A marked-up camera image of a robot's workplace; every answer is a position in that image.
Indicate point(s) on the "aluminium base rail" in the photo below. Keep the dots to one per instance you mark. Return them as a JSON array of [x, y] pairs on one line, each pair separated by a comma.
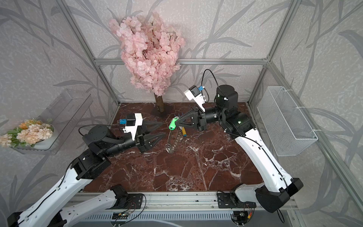
[[179, 201]]

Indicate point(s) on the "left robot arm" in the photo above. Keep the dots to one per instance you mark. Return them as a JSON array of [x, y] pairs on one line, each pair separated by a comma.
[[50, 211]]

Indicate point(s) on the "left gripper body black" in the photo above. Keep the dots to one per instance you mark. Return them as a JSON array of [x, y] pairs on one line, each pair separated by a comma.
[[137, 142]]

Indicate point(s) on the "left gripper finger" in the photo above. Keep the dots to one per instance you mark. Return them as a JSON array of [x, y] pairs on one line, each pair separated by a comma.
[[150, 126], [151, 140]]

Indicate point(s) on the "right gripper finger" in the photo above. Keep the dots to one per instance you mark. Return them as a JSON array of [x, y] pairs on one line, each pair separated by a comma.
[[186, 125], [190, 116]]

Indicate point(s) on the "key with green tag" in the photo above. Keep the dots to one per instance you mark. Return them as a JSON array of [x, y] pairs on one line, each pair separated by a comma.
[[172, 126]]

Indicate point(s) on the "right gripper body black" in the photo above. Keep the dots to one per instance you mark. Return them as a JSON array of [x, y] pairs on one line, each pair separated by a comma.
[[202, 120]]

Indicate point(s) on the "peach flower bouquet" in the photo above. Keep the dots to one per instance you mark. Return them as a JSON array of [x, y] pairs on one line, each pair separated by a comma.
[[28, 133]]

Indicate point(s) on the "white wire mesh basket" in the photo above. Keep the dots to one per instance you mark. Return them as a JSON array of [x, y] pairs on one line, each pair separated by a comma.
[[287, 127]]

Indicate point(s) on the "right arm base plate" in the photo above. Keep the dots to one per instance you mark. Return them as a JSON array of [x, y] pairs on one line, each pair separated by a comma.
[[230, 201]]

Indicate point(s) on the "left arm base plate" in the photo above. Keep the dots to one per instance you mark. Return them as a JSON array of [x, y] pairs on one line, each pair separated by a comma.
[[131, 201]]

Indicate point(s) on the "clear acrylic wall shelf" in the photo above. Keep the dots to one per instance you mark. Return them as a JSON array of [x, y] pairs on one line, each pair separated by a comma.
[[64, 112]]

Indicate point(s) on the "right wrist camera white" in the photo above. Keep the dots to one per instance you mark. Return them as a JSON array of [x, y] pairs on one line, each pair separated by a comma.
[[195, 93]]

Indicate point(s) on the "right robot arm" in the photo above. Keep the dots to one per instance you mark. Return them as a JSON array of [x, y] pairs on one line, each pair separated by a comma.
[[278, 186]]

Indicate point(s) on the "blue yellow garden fork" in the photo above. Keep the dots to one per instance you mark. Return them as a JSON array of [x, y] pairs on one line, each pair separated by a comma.
[[183, 131]]

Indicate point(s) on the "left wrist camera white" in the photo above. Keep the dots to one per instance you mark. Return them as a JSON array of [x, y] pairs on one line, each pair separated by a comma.
[[131, 123]]

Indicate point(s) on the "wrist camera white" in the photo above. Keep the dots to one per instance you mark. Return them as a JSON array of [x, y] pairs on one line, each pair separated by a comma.
[[131, 123], [195, 93]]

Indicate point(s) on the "pink cherry blossom tree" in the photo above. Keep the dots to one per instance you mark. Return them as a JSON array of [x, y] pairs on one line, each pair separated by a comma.
[[150, 50]]

